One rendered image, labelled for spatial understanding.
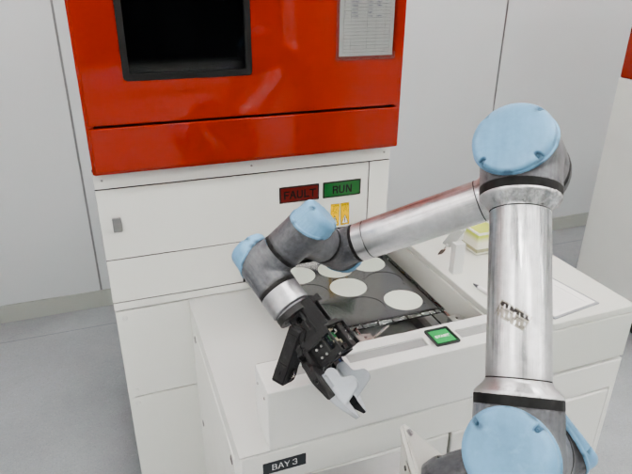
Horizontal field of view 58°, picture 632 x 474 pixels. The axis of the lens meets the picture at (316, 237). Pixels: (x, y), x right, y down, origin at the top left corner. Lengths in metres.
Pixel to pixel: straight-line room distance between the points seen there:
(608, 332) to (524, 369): 0.74
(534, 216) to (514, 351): 0.18
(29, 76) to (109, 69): 1.58
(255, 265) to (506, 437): 0.50
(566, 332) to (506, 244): 0.63
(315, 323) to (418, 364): 0.30
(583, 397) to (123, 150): 1.27
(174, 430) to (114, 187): 0.82
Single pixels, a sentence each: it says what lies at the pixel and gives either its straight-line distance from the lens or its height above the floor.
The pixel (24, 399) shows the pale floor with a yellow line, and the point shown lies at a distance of 2.83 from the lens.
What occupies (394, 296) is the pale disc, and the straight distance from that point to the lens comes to 1.51.
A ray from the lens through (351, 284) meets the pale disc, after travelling 1.55.
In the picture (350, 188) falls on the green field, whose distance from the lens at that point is 1.67.
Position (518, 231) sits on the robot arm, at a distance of 0.82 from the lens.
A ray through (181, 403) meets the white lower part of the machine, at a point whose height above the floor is 0.46.
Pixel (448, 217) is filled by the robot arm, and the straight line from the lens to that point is 1.01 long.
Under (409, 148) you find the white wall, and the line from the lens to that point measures 3.50.
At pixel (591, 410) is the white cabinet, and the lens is 1.66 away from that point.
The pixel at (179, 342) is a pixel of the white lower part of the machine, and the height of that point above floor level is 0.68.
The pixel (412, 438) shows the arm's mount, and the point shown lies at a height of 0.96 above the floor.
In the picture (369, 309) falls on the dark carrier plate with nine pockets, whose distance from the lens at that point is 1.45.
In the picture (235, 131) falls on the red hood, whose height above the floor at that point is 1.31.
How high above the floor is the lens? 1.66
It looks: 25 degrees down
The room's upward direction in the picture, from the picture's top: straight up
